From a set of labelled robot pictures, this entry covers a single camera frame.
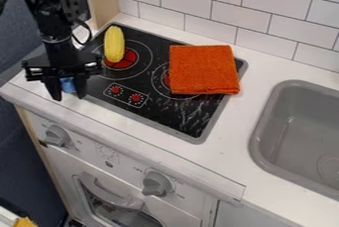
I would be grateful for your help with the toy sink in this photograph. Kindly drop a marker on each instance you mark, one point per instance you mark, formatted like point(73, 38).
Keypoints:
point(296, 137)

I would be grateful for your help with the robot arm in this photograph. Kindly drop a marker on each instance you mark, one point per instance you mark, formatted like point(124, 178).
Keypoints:
point(48, 3)

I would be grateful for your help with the orange cloth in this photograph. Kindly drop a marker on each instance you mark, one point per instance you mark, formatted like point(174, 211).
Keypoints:
point(203, 69)

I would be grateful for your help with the toy stove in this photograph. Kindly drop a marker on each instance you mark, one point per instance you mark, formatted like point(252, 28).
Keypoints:
point(164, 82)

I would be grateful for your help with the yellow toy corn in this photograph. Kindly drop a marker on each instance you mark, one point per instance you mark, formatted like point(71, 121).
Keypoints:
point(114, 44)

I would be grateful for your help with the blue spoon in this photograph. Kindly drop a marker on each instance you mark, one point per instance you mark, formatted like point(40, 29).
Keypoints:
point(68, 85)

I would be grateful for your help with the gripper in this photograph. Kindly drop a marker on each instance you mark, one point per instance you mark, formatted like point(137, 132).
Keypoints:
point(59, 62)

